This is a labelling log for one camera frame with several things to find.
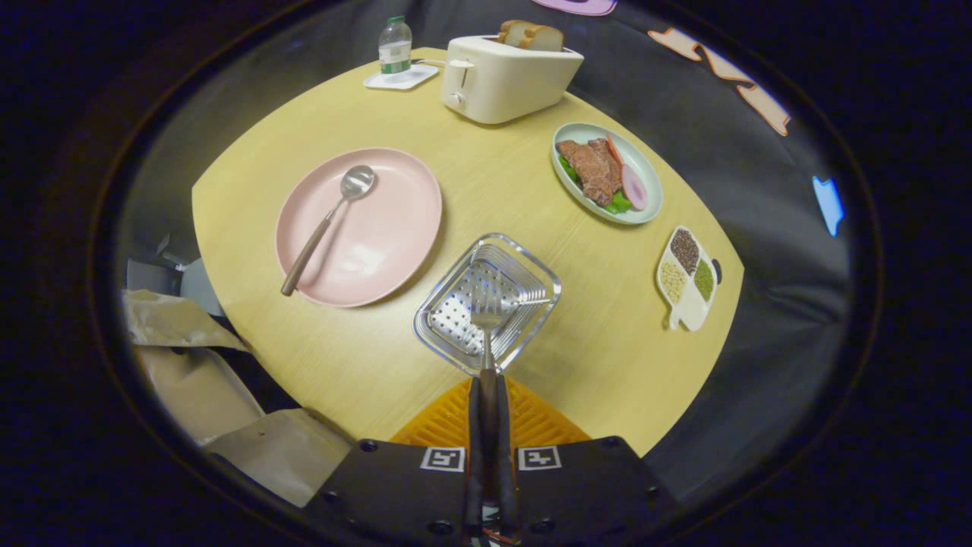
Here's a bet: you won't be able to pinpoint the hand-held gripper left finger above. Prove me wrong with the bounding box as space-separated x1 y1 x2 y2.
304 376 491 542

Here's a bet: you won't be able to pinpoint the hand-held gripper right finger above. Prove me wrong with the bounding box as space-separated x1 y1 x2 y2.
490 375 684 542

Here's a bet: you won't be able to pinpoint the wooden handled metal fork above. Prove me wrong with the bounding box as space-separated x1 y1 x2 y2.
469 283 508 502

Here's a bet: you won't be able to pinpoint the wooden handled metal spoon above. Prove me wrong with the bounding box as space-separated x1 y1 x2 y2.
280 165 377 297

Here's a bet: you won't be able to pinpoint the perforated metal tray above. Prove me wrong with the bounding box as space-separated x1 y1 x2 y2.
413 232 563 377

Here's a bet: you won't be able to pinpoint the white divided dish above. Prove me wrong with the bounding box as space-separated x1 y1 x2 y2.
655 226 718 333

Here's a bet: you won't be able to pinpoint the pale beans heap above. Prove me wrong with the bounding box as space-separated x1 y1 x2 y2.
659 261 687 305

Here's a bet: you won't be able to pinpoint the pink round plate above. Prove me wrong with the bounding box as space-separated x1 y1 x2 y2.
275 147 443 308

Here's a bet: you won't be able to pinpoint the dark brown grains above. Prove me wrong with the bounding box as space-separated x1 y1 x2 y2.
671 229 700 276

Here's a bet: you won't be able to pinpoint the green lettuce leaf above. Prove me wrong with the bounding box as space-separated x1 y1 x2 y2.
558 154 633 215

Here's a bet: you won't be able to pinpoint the crumpled brown paper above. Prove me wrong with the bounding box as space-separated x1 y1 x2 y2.
121 289 354 508

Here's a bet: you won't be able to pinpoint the brown meat slices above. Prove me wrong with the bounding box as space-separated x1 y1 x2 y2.
555 138 623 207

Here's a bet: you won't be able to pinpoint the pink ham slice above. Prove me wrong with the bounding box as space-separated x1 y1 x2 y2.
621 163 649 212

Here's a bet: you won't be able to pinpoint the pale green oval plate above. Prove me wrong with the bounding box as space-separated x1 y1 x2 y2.
551 122 664 226

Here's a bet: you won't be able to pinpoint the white toaster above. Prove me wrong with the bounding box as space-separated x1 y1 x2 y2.
441 35 585 125

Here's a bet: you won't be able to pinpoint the white square coaster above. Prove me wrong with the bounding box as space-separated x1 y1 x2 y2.
363 64 440 91

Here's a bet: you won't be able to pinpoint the clear plastic water bottle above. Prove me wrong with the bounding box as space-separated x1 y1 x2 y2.
378 16 413 83

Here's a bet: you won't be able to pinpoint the toast bread slice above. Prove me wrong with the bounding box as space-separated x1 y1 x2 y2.
519 25 565 52
498 20 536 48

